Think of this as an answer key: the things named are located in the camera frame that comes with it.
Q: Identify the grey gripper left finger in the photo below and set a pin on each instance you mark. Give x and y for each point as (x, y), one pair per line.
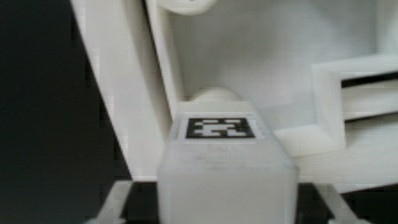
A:
(111, 212)

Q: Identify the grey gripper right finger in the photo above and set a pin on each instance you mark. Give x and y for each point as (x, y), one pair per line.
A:
(344, 215)

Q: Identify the white chair leg with tag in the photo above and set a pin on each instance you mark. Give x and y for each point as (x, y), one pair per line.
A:
(226, 174)

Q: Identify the white chair seat part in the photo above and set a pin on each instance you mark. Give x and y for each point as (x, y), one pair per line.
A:
(230, 71)

